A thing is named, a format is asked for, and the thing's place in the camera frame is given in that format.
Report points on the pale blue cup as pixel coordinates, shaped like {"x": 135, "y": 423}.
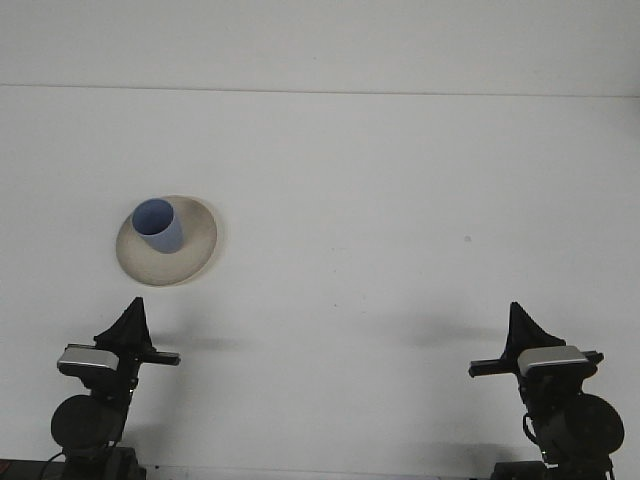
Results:
{"x": 167, "y": 240}

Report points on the pale round plate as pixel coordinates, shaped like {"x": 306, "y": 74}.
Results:
{"x": 165, "y": 270}

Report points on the dark robot platform edge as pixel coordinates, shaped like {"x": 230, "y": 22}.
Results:
{"x": 20, "y": 470}

